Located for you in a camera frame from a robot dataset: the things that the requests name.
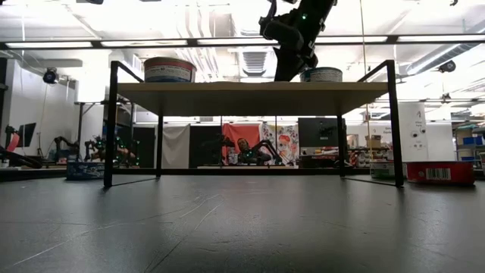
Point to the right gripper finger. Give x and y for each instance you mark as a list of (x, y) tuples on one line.
[(287, 68)]

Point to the teal snack tuna can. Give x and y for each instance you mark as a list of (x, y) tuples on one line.
[(322, 75)]

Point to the gold-lid can red blue label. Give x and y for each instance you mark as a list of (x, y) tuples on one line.
[(170, 72)]

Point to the silver tuna can red label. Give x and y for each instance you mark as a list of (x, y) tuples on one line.
[(439, 173)]

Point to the silver tuna can blue label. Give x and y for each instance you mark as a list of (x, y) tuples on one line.
[(85, 170)]

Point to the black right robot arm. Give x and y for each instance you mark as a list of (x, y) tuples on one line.
[(318, 7)]

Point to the wooden shelf black metal legs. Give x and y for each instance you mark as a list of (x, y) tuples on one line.
[(250, 98)]

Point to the black display screen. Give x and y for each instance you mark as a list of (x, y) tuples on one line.
[(314, 132)]

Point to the patterned hanging cloth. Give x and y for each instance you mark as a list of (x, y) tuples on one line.
[(290, 146)]

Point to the orange hanging cloth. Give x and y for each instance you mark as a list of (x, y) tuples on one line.
[(236, 130)]

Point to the person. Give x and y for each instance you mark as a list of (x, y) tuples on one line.
[(244, 148)]

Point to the cluttered background table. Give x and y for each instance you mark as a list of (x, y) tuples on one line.
[(322, 157)]

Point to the black partition panel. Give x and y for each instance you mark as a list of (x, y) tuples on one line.
[(204, 132)]

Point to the brown cardboard box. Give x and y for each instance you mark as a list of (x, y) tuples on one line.
[(373, 141)]

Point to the white hanging cloth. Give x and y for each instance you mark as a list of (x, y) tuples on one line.
[(176, 146)]

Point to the green white label tuna can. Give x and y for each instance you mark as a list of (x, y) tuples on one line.
[(380, 170)]

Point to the white square pillar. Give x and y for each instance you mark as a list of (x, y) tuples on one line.
[(413, 129)]

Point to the black ceiling dome device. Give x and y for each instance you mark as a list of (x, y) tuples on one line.
[(447, 66)]

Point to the dark equipment cabinet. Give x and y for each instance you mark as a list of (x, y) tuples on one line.
[(146, 142)]

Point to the black table mat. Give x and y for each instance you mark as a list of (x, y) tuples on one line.
[(265, 227)]

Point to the background robot green lights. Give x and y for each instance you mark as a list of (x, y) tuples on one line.
[(127, 151)]

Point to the storage rack blue bins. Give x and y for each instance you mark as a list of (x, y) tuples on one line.
[(470, 144)]

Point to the black T-shaped stand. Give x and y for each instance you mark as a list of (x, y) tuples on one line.
[(80, 125)]

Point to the black desk monitor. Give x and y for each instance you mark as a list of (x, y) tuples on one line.
[(26, 134)]

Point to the black metal rig frame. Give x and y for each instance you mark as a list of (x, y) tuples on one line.
[(246, 171)]

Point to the small black dome camera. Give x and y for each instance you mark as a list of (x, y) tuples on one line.
[(50, 76)]

